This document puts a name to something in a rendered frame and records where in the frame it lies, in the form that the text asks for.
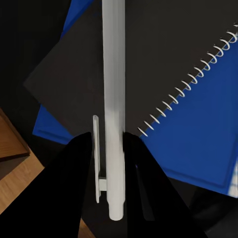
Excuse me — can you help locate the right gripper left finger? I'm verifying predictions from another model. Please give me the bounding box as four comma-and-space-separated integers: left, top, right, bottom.
0, 132, 92, 238

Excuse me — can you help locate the mouse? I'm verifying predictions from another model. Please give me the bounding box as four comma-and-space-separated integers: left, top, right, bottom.
192, 193, 238, 238

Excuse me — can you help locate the notebook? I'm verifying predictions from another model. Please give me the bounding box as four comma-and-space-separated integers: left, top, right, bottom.
22, 0, 238, 170

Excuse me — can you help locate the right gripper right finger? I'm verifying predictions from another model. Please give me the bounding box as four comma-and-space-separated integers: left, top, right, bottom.
124, 132, 208, 238

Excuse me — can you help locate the pen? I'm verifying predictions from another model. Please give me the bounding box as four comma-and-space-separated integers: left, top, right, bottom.
93, 0, 126, 221

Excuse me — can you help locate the folder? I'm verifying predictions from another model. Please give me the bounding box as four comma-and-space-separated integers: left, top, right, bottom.
32, 0, 238, 198

